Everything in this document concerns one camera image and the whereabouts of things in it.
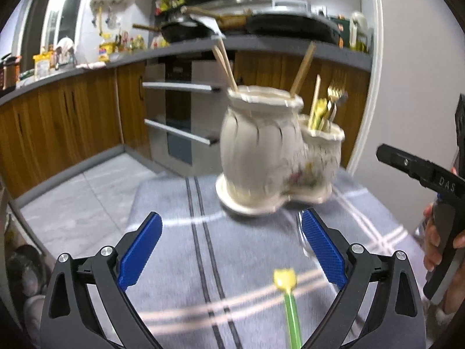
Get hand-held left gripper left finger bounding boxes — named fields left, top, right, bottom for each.
left=39, top=211, right=164, bottom=349

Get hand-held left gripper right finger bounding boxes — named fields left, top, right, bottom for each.
left=301, top=209, right=425, bottom=349

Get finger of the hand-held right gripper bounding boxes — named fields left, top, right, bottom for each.
left=455, top=94, right=465, bottom=161
left=377, top=144, right=434, bottom=188

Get silver spoon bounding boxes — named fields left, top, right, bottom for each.
left=296, top=210, right=317, bottom=259

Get green-handled yellow fork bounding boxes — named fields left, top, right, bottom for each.
left=273, top=268, right=303, bottom=349

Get gold fork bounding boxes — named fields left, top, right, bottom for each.
left=326, top=80, right=346, bottom=120

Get yellow plastic fork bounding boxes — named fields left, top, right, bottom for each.
left=313, top=98, right=328, bottom=130

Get wooden chopstick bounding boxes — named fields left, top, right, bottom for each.
left=309, top=75, right=322, bottom=130
left=217, top=38, right=239, bottom=92
left=212, top=45, right=235, bottom=93
left=290, top=42, right=317, bottom=97

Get white ceramic utensil holder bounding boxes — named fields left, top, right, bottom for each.
left=215, top=84, right=346, bottom=217

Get person's right forearm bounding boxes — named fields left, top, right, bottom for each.
left=432, top=262, right=465, bottom=342

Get person's right hand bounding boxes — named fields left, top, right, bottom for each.
left=423, top=204, right=441, bottom=271

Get blue-grey plaid tablecloth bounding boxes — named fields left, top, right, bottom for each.
left=129, top=169, right=431, bottom=349

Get grey bowl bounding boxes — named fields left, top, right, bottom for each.
left=5, top=243, right=49, bottom=339

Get built-in steel oven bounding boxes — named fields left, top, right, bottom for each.
left=143, top=56, right=235, bottom=177

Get white jug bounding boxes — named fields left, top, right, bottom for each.
left=349, top=11, right=369, bottom=51

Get wooden kitchen cabinets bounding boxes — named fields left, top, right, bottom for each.
left=0, top=53, right=371, bottom=199

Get large black pan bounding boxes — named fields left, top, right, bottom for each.
left=247, top=13, right=342, bottom=44

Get black wok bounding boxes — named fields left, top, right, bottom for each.
left=133, top=11, right=219, bottom=43

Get window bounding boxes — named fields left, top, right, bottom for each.
left=22, top=0, right=88, bottom=68

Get white door frame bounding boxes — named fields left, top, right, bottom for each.
left=358, top=0, right=383, bottom=175

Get wooden-handled pan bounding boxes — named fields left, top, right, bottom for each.
left=180, top=5, right=255, bottom=31

